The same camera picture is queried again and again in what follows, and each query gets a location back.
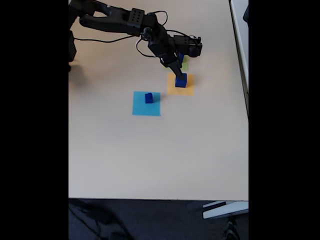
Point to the large blue cube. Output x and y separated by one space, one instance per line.
181 58

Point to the medium blue cube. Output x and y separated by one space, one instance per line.
180 83

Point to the tiny blue cube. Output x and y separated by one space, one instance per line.
149 94

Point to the small blue cube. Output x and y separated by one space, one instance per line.
148 100

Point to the green paper square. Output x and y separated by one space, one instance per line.
185 65

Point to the orange paper square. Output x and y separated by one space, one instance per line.
172 91

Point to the light blue paper square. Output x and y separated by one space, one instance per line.
140 110

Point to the dark blue object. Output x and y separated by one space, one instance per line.
246 15

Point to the white table foot bar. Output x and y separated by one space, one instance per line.
225 211

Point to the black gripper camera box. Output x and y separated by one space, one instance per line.
191 47

